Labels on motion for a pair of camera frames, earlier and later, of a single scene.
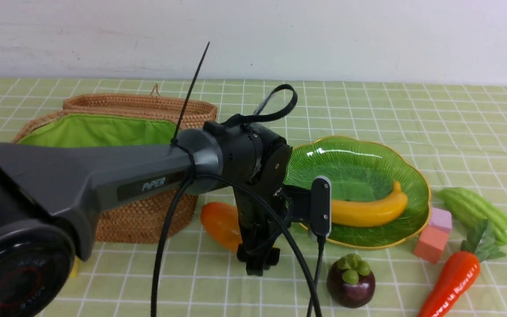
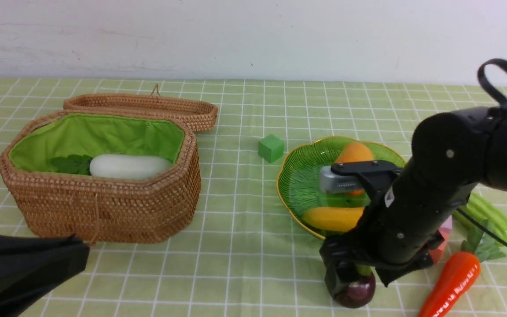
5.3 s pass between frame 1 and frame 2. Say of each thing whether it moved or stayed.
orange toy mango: moved
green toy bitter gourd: stayed
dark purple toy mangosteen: stayed
